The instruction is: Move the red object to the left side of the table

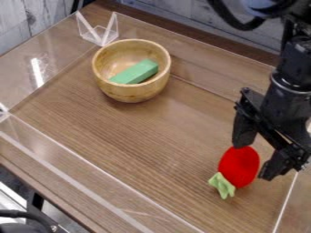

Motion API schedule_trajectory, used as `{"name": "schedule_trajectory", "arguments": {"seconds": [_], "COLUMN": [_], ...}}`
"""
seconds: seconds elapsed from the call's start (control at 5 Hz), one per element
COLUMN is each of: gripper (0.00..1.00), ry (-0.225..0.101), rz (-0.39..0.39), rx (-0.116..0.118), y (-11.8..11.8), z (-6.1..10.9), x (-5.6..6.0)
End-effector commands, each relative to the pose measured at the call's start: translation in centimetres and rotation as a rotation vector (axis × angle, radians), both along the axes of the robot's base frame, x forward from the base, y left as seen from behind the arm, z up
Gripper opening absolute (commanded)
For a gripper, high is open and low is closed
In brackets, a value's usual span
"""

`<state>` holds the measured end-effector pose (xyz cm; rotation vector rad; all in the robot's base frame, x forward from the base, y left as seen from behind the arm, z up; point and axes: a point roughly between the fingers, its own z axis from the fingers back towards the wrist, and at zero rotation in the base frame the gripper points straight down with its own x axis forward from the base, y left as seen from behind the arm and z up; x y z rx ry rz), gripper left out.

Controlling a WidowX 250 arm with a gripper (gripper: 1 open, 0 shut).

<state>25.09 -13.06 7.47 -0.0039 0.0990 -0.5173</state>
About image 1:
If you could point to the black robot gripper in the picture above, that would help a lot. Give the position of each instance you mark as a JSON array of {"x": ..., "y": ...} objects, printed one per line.
[{"x": 277, "y": 116}]

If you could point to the red plush strawberry toy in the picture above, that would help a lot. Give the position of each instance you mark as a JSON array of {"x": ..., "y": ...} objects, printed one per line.
[{"x": 236, "y": 170}]

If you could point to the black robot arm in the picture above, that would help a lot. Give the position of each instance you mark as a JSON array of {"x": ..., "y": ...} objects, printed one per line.
[{"x": 293, "y": 64}]

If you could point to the green rectangular block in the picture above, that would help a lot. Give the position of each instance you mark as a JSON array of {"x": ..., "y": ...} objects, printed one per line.
[{"x": 136, "y": 73}]

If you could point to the wooden bowl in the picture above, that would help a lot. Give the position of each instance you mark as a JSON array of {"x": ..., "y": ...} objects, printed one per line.
[{"x": 114, "y": 58}]

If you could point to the clear acrylic tray wall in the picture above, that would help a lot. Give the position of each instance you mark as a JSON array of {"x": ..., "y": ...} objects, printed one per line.
[{"x": 104, "y": 204}]

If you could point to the clear acrylic corner bracket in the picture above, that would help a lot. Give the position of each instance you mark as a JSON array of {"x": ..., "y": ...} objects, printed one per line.
[{"x": 100, "y": 35}]

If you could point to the black table leg bracket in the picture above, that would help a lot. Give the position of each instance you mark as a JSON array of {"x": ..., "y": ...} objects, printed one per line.
[{"x": 21, "y": 215}]

